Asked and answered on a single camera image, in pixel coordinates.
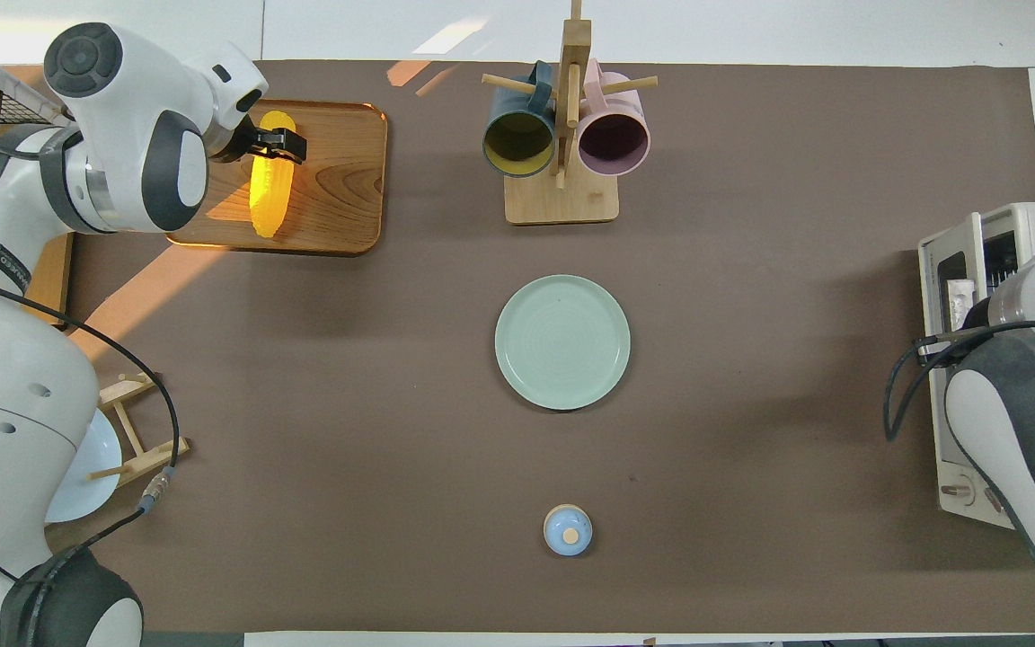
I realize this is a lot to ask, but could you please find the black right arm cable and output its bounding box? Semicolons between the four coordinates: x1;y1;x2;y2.
883;319;1035;443

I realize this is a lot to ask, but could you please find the wooden serving tray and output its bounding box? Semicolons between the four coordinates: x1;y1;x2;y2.
165;97;390;258

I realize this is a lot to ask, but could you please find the wooden plate rack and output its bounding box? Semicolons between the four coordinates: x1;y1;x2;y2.
91;370;190;491

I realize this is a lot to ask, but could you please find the pink mug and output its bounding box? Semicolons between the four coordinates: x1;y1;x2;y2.
576;59;653;178

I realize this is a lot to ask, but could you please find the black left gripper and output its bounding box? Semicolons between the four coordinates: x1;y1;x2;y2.
208;115;308;166

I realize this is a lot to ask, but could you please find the wooden mug rack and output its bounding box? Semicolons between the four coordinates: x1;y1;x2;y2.
480;0;660;226

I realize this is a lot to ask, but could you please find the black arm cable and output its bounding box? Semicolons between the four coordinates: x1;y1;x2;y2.
883;319;1035;443
0;135;181;585

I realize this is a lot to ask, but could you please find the yellow corn cob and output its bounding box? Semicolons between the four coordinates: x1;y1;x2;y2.
249;110;296;240

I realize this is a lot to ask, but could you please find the dark teal mug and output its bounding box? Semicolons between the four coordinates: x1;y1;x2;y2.
482;61;559;179

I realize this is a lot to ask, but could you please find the light blue plate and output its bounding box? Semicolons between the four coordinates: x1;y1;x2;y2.
44;409;121;525

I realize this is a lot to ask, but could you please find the pale green plate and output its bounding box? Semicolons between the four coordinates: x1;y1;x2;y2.
494;274;633;412

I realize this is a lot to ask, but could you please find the brown table mat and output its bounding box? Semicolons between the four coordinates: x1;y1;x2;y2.
50;58;1035;634

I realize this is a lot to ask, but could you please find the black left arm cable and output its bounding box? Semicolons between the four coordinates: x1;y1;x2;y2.
0;135;181;585

